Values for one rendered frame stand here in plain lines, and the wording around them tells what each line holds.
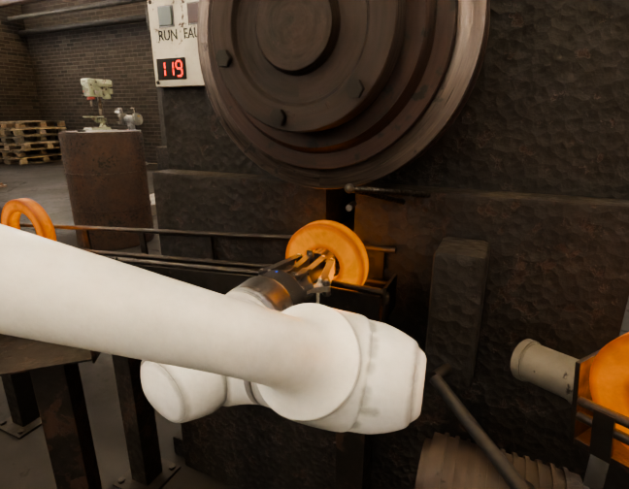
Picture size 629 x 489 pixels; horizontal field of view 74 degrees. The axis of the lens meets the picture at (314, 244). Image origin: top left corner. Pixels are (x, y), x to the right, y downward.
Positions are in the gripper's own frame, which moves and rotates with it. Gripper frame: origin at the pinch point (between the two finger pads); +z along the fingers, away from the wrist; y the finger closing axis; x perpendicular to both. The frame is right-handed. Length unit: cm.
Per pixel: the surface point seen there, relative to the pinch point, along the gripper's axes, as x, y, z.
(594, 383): -5.5, 41.1, -14.3
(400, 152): 19.1, 13.4, -1.7
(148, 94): 32, -654, 609
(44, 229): -4, -81, 0
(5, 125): -21, -919, 474
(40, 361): -14, -39, -31
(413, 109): 25.4, 15.4, -3.2
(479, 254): 4.5, 26.1, -2.3
